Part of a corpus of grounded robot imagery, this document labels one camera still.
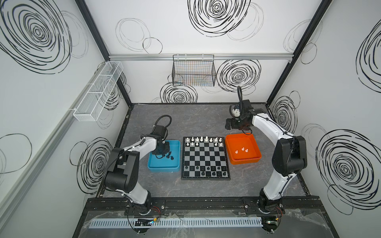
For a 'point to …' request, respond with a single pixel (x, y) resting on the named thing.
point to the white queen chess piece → (206, 138)
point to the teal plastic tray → (170, 162)
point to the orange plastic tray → (237, 142)
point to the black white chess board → (205, 158)
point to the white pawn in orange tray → (242, 149)
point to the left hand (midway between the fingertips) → (166, 149)
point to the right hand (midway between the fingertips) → (231, 126)
